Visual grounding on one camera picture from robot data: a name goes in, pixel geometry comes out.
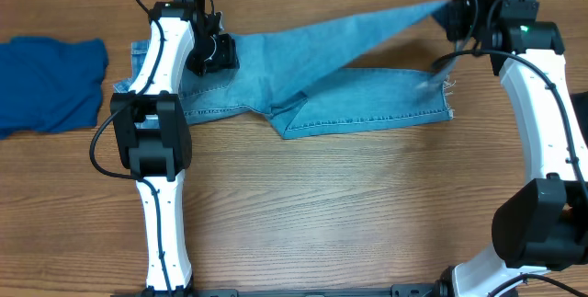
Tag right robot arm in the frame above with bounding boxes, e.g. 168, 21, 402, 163
429, 0, 587, 296

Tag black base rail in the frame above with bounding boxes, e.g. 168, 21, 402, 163
115, 281, 453, 297

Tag light blue denim jeans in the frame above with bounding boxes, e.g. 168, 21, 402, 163
113, 0, 456, 141

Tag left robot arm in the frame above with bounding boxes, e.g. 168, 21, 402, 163
110, 0, 238, 296

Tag dark blue t-shirt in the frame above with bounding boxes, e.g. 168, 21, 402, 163
1, 37, 108, 139

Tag dark navy garment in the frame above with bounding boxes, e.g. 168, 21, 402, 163
571, 92, 588, 143

